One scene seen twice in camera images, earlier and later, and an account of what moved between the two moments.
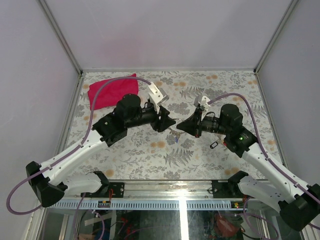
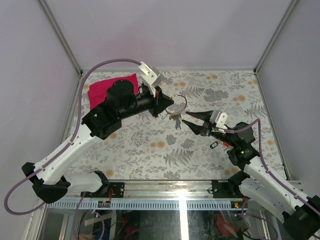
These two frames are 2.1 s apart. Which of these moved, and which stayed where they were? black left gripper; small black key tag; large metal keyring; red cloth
Moved: black left gripper; large metal keyring
Stayed: small black key tag; red cloth
